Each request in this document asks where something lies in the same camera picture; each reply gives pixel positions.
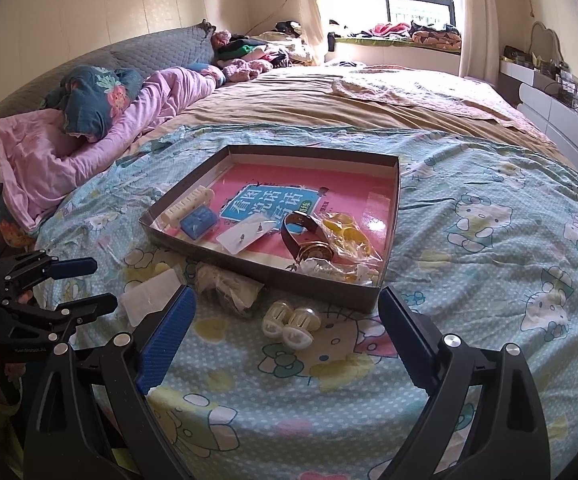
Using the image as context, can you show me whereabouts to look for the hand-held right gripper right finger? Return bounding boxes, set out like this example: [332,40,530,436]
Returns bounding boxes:
[378,286,554,480]

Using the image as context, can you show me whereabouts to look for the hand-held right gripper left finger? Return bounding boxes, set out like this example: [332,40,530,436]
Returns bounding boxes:
[23,285,199,480]

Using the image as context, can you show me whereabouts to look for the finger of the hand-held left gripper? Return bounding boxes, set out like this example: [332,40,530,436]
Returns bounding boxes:
[0,252,98,292]
[34,293,119,335]

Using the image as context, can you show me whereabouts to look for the clear bag of yellow bangles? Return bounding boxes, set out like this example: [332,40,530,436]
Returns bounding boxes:
[316,211,376,263]

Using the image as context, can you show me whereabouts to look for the grey cardboard box tray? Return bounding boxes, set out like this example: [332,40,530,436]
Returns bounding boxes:
[139,144,401,313]

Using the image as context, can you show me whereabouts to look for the blue pouch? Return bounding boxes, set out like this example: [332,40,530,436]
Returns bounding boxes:
[179,208,218,239]

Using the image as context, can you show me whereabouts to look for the brown strap gold watch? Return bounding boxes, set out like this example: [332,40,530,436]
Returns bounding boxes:
[280,211,336,263]

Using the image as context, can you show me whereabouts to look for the small clear earring bag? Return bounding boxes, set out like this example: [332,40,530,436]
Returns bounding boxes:
[217,220,272,256]

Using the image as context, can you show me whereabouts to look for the white comb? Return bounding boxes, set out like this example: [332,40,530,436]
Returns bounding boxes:
[161,185,215,226]

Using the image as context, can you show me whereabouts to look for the orange printed pillow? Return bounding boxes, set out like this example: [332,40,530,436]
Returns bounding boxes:
[0,220,38,252]

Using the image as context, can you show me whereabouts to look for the white plastic bag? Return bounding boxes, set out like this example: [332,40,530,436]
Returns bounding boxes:
[118,267,186,329]

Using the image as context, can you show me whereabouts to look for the crumpled clear bag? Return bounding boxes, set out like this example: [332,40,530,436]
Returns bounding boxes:
[193,264,266,320]

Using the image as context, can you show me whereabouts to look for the pink quilt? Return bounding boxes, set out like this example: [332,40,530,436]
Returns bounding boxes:
[0,66,217,233]

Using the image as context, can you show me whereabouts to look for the cartoon cat printed bedsheet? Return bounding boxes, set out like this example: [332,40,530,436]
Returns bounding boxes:
[34,125,578,480]

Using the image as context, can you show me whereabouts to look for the cream plastic hair roller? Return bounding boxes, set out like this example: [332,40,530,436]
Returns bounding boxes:
[283,306,326,348]
[261,300,295,341]

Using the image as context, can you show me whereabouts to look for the pink book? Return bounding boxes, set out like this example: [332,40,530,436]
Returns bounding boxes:
[204,160,395,281]

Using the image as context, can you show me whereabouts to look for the blue floral pillow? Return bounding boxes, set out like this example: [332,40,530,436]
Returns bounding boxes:
[44,64,145,141]

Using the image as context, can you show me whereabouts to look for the grey quilted headboard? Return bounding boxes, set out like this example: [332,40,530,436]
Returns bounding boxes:
[0,20,215,131]

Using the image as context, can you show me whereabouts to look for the peach lace blanket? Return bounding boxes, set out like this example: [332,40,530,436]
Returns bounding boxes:
[331,65,540,131]

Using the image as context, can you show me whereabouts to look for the tan bedsheet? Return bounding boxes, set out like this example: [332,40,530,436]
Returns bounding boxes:
[129,62,560,161]

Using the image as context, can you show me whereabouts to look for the white dresser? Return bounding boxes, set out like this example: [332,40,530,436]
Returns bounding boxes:
[499,57,578,201]

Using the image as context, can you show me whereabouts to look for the pile of clothes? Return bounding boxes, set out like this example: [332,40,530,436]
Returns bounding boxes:
[211,20,320,83]

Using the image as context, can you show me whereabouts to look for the green window seat cushion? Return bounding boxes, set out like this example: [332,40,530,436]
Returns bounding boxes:
[334,35,462,52]

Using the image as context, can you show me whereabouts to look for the orange patterned blanket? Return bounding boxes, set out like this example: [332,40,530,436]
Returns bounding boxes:
[411,20,462,50]

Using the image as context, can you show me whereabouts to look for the pink clothes heap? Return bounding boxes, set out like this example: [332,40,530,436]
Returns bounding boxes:
[371,22,412,39]

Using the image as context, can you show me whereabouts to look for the cream framed mirror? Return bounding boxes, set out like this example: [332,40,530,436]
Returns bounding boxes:
[528,21,562,63]

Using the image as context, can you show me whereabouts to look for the cream curtain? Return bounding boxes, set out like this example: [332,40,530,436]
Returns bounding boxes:
[451,0,502,86]
[289,0,340,66]

